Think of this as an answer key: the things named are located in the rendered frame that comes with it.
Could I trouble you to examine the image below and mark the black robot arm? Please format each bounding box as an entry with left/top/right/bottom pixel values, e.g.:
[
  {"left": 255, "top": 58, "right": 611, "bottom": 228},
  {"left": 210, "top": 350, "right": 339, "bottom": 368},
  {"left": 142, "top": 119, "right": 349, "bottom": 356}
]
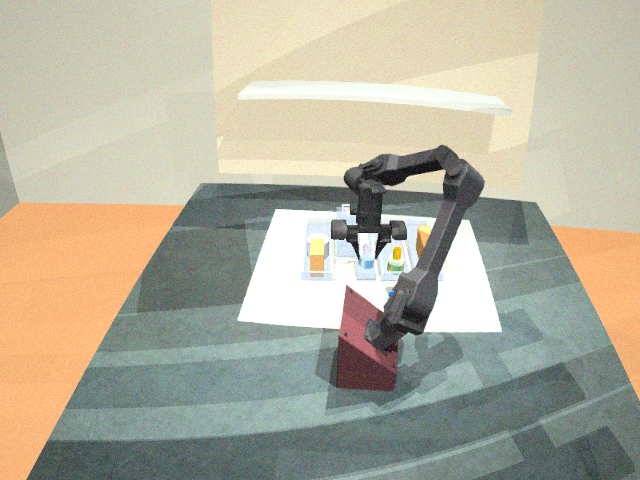
[{"left": 344, "top": 145, "right": 485, "bottom": 356}]

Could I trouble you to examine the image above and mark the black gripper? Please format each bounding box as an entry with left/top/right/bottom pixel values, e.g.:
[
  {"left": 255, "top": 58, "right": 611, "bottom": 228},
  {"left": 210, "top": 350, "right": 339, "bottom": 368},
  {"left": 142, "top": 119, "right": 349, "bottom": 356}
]
[{"left": 331, "top": 204, "right": 407, "bottom": 260}]

